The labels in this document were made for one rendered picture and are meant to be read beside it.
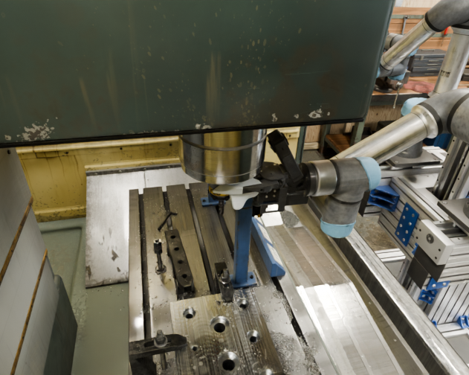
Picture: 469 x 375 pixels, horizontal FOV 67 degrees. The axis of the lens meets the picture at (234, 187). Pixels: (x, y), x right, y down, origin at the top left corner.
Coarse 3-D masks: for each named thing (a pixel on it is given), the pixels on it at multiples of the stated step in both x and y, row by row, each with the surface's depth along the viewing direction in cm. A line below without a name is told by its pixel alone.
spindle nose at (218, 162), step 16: (192, 144) 58; (208, 144) 56; (224, 144) 56; (240, 144) 57; (256, 144) 59; (192, 160) 60; (208, 160) 58; (224, 160) 58; (240, 160) 58; (256, 160) 61; (192, 176) 62; (208, 176) 60; (224, 176) 59; (240, 176) 60
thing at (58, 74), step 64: (0, 0) 36; (64, 0) 37; (128, 0) 38; (192, 0) 40; (256, 0) 42; (320, 0) 43; (384, 0) 45; (0, 64) 39; (64, 64) 40; (128, 64) 42; (192, 64) 44; (256, 64) 46; (320, 64) 48; (0, 128) 42; (64, 128) 44; (128, 128) 46; (192, 128) 49; (256, 128) 51
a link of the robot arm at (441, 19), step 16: (448, 0) 128; (464, 0) 126; (432, 16) 132; (448, 16) 129; (464, 16) 128; (416, 32) 140; (432, 32) 137; (400, 48) 149; (416, 48) 147; (384, 64) 158
